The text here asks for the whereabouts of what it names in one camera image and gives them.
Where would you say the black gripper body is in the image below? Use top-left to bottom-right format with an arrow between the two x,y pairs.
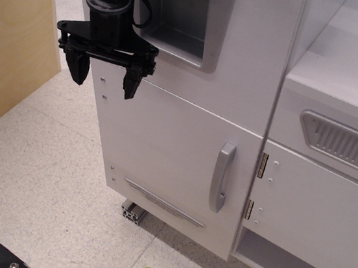
57,12 -> 159,77

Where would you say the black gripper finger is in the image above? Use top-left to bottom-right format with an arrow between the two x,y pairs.
123,67 -> 143,99
64,47 -> 90,85

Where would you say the white fridge door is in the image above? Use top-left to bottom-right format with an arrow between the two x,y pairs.
91,60 -> 262,260

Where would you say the silver fridge door handle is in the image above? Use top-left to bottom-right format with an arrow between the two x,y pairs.
208,142 -> 237,213

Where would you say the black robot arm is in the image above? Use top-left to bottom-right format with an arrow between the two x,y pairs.
57,0 -> 159,99

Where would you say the white toy fridge cabinet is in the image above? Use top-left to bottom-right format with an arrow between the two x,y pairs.
43,0 -> 311,268

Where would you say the plywood board panel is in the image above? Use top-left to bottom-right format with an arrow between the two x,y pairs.
0,0 -> 60,117

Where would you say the silver emblem on door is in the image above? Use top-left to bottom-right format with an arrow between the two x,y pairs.
124,177 -> 206,228

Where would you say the upper brass hinge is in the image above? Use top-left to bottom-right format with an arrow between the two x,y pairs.
257,152 -> 269,178

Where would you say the brass hinge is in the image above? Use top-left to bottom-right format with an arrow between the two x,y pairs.
244,200 -> 254,219
257,152 -> 269,178

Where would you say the lower brass hinge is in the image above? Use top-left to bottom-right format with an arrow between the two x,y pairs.
244,200 -> 254,219

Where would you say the white toy kitchen counter unit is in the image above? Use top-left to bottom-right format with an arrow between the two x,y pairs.
233,0 -> 358,268

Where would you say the white oven cabinet door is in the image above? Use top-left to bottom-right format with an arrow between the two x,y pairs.
244,141 -> 358,268

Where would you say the aluminium extrusion rail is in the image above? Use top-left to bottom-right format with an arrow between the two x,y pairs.
121,199 -> 148,225

